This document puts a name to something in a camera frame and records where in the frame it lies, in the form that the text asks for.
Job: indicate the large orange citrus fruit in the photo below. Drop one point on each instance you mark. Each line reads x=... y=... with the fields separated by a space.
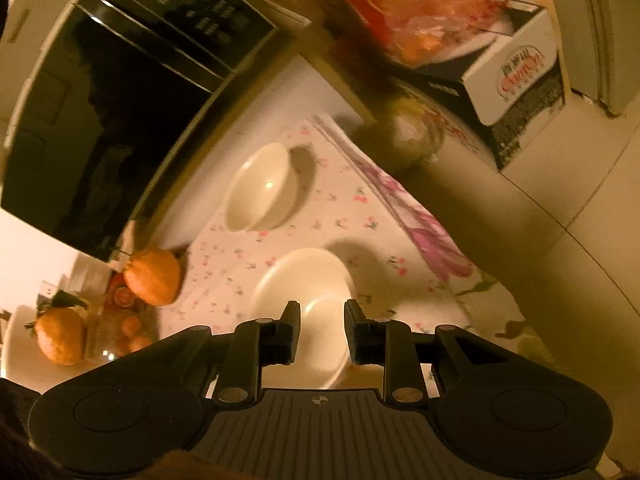
x=152 y=277
x=60 y=337

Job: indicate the purple floral cloth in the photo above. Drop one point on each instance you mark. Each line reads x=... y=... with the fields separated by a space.
x=425 y=225

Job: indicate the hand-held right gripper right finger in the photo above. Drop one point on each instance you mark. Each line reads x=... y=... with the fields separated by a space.
x=361 y=345

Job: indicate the plastic bag of oranges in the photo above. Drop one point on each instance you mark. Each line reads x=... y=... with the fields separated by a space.
x=435 y=25

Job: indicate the glass jar of small oranges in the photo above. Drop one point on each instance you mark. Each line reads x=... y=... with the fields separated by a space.
x=125 y=332

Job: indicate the black and white microwave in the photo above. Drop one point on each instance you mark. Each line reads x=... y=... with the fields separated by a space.
x=100 y=135

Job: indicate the cream bowl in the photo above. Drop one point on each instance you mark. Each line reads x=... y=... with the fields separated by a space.
x=260 y=195

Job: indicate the pale round bundle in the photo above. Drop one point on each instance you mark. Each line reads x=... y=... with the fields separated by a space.
x=405 y=135

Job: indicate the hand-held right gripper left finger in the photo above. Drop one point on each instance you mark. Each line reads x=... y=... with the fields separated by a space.
x=287 y=345

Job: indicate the cherry print tablecloth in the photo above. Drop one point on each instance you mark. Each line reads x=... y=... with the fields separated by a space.
x=350 y=220

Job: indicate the white bowl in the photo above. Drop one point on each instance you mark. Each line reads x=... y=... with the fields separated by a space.
x=310 y=280

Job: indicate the white and black cardboard box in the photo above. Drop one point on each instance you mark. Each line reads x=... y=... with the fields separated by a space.
x=510 y=75

